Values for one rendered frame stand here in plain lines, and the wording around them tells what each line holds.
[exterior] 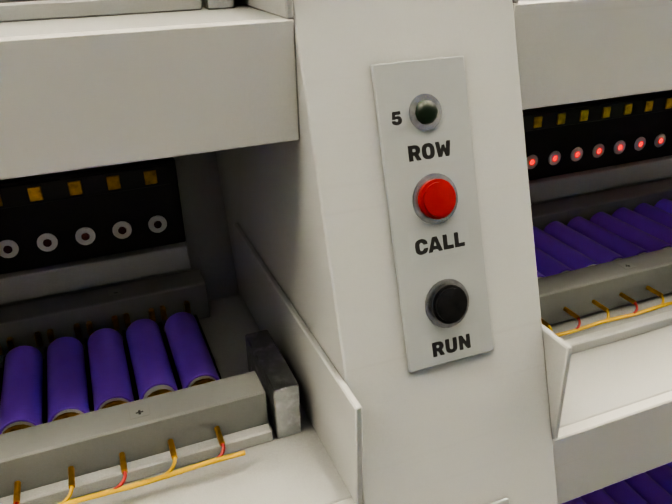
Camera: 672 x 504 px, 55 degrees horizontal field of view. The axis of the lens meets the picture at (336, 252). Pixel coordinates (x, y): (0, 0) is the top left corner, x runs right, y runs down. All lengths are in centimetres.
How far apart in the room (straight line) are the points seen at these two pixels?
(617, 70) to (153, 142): 21
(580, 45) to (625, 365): 17
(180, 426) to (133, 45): 16
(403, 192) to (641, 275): 21
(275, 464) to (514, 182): 16
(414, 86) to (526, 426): 16
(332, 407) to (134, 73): 15
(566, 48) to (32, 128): 22
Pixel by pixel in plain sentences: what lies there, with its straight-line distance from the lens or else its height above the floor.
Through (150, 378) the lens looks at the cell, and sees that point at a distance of 33.
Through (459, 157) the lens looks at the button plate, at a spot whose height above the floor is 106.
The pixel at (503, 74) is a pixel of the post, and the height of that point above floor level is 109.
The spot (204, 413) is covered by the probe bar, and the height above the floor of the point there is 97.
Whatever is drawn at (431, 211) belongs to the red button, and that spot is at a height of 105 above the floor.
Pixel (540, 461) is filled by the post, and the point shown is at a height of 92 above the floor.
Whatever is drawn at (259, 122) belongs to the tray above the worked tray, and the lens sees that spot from 25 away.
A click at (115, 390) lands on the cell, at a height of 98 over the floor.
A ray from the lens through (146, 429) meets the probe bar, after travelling 30.
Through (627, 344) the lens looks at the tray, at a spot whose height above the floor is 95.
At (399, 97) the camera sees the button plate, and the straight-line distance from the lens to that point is 26.
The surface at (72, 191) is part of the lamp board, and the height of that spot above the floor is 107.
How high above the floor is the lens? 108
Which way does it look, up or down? 9 degrees down
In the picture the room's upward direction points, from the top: 8 degrees counter-clockwise
